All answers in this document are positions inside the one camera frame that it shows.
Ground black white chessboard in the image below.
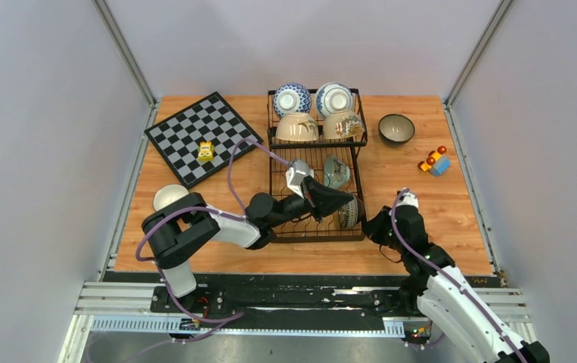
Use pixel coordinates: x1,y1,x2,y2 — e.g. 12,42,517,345
144,92,263,189

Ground blue diamond pattern bowl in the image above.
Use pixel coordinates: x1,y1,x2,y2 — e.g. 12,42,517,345
272,82,312,119

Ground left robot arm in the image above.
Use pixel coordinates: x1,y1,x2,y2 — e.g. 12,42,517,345
141,176,357,312

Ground cream leaf bowl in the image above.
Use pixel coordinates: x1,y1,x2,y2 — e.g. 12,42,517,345
275,112,319,142

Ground dark blue glazed bowl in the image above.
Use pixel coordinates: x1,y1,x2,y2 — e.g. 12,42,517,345
378,114,415,146

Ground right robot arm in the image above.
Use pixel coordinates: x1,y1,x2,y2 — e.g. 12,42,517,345
363,205,551,362

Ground blue white porcelain bowl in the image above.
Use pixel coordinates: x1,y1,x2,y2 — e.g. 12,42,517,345
314,82,355,119

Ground black wire dish rack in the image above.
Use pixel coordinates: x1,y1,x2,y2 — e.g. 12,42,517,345
267,89,368,244

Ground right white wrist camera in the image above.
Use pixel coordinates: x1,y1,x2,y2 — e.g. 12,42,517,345
396,189,419,209

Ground blue white patterned bowl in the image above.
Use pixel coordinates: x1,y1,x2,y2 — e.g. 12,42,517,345
337,197,365,230

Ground orange blue toy blocks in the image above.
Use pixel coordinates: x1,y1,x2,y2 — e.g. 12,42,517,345
417,145,451,177

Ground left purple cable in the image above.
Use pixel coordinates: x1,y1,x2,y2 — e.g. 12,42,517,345
135,138,294,344

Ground green floral bowl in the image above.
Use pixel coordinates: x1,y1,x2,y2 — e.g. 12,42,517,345
323,154,350,190

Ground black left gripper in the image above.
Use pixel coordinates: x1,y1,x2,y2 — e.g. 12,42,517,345
269,176,353,229

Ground teal white striped bowl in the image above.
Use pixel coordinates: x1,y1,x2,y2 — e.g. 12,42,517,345
153,184,189,211

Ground cream painted bowl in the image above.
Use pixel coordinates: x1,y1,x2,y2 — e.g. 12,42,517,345
323,110,365,140

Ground yellow toy block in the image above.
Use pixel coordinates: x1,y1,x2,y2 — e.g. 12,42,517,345
197,141,215,162

